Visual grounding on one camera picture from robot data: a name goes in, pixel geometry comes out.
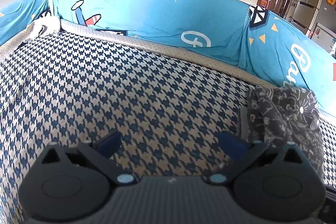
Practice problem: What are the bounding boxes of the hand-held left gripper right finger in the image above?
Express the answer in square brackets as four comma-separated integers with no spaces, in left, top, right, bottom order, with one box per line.
[207,132,306,186]

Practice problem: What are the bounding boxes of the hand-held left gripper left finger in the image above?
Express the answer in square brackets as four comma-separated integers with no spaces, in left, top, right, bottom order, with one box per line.
[37,132,138,186]

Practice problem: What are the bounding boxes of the grey patterned fleece jacket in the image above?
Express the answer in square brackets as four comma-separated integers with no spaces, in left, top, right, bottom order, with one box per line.
[238,85,324,177]

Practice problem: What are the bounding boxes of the houndstooth sofa seat cover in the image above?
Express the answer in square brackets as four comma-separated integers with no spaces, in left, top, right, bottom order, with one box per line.
[0,17,336,216]

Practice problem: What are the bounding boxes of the blue printed sofa cover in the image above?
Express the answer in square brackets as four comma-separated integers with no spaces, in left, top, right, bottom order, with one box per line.
[0,0,336,114]

